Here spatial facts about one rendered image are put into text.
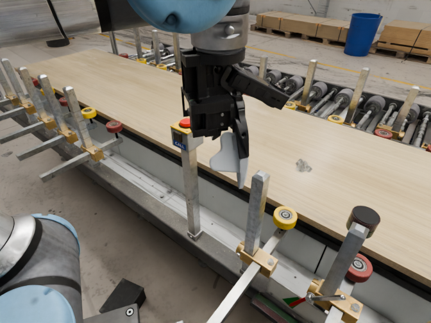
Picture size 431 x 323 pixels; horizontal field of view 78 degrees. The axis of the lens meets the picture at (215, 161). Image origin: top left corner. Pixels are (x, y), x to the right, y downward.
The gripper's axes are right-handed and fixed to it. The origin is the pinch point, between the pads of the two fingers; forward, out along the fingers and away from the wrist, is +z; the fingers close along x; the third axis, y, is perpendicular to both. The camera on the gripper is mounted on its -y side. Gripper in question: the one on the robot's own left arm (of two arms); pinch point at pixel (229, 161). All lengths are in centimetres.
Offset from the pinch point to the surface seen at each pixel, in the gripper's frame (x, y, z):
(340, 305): 15, -28, 45
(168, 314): -35, 19, 132
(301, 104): -96, -85, 45
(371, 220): 9.2, -30.9, 17.0
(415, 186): -13, -83, 42
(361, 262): 7, -40, 41
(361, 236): 11.8, -26.3, 17.6
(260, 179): -9.0, -12.1, 15.4
